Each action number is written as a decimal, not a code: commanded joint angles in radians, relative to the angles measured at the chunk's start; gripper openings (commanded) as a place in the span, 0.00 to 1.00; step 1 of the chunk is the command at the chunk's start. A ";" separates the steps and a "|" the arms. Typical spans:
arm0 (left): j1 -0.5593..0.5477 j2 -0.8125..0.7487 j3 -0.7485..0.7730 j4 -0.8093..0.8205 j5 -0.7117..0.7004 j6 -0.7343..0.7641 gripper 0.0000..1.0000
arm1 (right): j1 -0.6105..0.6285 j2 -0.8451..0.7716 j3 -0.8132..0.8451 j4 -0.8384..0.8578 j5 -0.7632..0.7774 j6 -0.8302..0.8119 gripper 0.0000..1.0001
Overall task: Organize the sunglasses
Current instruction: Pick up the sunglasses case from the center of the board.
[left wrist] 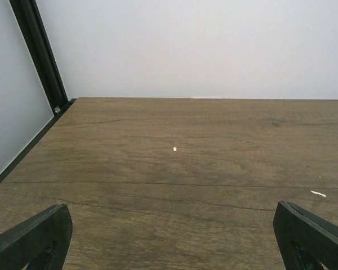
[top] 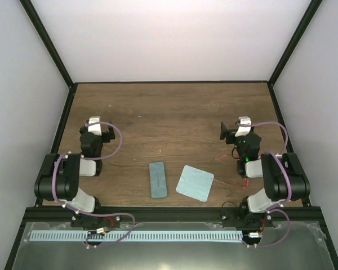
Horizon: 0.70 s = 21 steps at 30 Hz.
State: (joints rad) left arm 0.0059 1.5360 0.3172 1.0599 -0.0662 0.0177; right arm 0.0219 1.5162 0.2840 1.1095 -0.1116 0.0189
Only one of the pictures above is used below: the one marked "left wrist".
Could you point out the black aluminium frame post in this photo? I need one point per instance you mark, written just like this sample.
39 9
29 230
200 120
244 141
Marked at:
36 39

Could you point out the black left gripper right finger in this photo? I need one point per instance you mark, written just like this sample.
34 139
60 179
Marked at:
305 240

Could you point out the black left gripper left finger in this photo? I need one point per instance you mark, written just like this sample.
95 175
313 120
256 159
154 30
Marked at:
40 242

